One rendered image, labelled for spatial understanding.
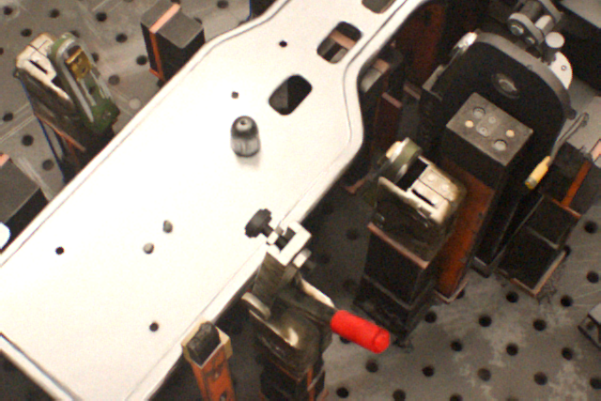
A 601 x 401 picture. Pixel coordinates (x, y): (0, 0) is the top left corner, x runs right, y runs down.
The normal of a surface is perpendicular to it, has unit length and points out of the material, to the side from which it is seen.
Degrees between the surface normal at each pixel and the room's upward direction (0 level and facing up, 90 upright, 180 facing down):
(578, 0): 0
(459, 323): 0
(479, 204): 90
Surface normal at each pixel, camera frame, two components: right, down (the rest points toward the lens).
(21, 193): 0.00, -0.43
